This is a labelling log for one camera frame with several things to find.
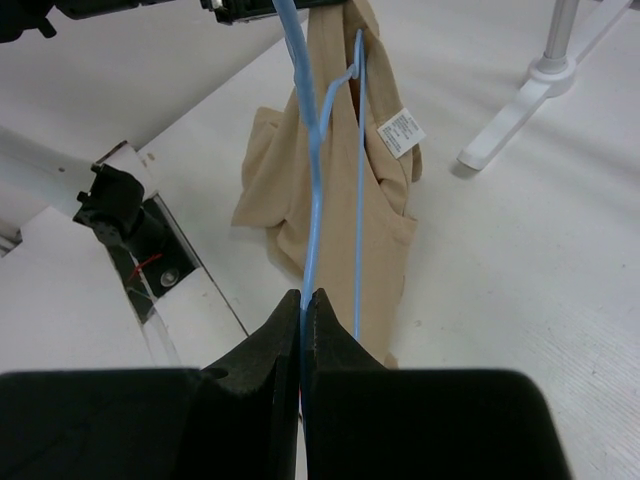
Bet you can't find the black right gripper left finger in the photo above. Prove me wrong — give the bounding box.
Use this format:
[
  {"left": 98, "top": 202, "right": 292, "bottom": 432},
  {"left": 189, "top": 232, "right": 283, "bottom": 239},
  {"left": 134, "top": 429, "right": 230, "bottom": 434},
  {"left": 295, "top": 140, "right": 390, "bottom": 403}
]
[{"left": 199, "top": 290, "right": 301, "bottom": 479}]

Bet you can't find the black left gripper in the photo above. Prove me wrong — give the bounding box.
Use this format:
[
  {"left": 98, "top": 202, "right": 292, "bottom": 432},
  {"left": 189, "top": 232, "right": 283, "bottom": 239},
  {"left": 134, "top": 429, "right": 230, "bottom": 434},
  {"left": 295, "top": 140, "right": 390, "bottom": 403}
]
[{"left": 200, "top": 0, "right": 344, "bottom": 24}]

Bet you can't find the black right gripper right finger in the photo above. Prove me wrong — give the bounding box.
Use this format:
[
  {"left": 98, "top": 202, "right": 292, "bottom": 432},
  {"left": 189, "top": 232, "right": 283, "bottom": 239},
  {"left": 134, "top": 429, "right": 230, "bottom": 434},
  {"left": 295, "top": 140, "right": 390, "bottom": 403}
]
[{"left": 302, "top": 289, "right": 387, "bottom": 479}]

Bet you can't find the blue wire hanger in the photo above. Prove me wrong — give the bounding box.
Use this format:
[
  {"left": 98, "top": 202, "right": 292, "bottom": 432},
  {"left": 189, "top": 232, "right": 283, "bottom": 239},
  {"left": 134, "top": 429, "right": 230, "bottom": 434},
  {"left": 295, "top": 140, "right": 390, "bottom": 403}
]
[{"left": 272, "top": 0, "right": 369, "bottom": 341}]

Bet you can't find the beige t shirt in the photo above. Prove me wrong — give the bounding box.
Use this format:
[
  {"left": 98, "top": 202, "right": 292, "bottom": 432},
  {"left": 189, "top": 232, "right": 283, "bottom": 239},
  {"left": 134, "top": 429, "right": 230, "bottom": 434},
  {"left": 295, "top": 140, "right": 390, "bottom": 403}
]
[{"left": 232, "top": 1, "right": 422, "bottom": 367}]

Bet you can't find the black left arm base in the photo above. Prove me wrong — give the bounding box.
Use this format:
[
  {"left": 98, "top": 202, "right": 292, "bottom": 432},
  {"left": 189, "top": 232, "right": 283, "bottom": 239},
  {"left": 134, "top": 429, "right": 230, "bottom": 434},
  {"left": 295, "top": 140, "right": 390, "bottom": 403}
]
[{"left": 73, "top": 164, "right": 198, "bottom": 323}]

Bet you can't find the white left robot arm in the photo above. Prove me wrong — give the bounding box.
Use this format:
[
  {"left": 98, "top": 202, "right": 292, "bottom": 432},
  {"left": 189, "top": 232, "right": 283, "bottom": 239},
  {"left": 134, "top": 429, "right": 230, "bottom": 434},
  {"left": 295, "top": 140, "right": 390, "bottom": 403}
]
[{"left": 1, "top": 0, "right": 277, "bottom": 43}]

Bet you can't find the white clothes rack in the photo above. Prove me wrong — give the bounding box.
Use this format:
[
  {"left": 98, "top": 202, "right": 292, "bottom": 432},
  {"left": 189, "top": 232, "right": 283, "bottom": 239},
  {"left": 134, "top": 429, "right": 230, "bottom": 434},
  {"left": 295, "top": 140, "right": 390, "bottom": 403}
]
[{"left": 457, "top": 0, "right": 631, "bottom": 172}]

